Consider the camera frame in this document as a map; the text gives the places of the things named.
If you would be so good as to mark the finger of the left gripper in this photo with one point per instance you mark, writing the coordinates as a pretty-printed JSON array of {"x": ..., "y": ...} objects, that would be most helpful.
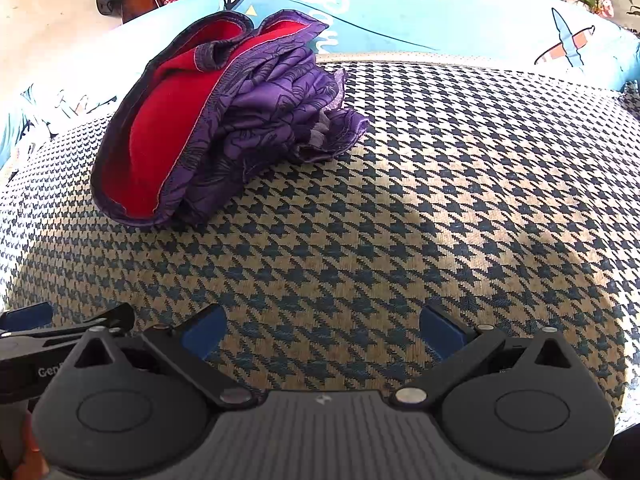
[
  {"x": 122, "y": 316},
  {"x": 27, "y": 318}
]

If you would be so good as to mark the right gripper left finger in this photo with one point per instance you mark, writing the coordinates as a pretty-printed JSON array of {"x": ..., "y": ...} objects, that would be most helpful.
[{"x": 203, "y": 333}]

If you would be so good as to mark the houndstooth sofa seat cover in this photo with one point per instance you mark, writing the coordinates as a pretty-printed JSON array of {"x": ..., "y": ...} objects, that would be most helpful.
[{"x": 502, "y": 198}]

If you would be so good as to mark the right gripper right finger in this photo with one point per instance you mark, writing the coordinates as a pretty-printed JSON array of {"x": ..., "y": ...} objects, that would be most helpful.
[{"x": 442, "y": 333}]

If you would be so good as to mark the purple floral red-lined garment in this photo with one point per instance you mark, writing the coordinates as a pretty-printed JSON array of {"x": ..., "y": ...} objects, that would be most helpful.
[{"x": 224, "y": 101}]

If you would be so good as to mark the blue cartoon print sofa backrest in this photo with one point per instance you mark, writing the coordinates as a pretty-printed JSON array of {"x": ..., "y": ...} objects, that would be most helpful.
[{"x": 61, "y": 58}]

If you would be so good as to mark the person's left hand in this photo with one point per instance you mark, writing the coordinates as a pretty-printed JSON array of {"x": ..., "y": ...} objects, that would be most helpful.
[{"x": 32, "y": 465}]

